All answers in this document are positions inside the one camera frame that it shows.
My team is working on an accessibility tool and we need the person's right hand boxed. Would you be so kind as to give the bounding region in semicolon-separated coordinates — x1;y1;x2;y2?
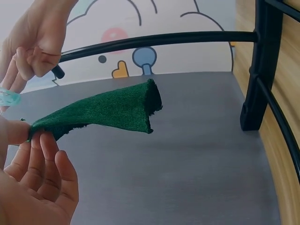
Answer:
0;0;79;114

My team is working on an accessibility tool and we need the person's left hand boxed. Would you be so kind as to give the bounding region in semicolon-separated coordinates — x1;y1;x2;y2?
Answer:
0;115;80;225

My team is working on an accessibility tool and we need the light blue plastic clip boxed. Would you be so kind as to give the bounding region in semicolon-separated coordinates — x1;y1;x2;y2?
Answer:
0;87;22;107

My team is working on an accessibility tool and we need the green knitted cloth piece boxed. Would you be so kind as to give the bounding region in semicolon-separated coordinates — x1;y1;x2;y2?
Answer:
20;78;164;143

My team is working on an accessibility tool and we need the black metal rack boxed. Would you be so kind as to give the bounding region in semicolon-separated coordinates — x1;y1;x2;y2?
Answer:
52;0;300;213

